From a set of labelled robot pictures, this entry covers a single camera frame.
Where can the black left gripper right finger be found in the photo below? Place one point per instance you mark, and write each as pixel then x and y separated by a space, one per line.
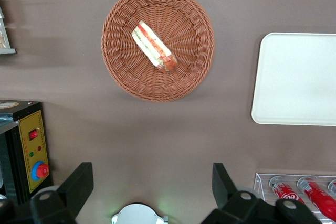
pixel 225 190

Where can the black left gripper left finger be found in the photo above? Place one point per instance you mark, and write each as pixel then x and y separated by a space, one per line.
pixel 76 187

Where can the sandwich with tomato and lettuce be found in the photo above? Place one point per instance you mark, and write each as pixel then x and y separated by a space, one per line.
pixel 153 47

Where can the beige rectangular tray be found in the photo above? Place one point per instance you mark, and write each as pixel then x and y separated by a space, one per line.
pixel 296 77

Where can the round brown wicker basket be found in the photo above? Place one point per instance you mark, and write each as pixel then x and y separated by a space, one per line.
pixel 183 24

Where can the clear acrylic bottle rack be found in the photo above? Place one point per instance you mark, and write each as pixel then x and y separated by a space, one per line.
pixel 262 184

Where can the red emergency stop button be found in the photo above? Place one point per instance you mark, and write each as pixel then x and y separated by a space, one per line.
pixel 41 170

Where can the red cola bottle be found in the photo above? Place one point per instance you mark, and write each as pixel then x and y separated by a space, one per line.
pixel 286 192
pixel 320 197

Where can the black food warmer appliance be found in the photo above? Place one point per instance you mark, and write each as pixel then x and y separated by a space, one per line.
pixel 15 155

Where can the grey snack display shelf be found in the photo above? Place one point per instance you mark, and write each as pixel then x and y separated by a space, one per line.
pixel 6 51

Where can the clear bag of crackers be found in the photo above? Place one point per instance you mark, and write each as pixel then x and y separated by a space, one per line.
pixel 2 37

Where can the red rocker power switch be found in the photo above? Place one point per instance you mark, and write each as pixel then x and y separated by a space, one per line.
pixel 33 134

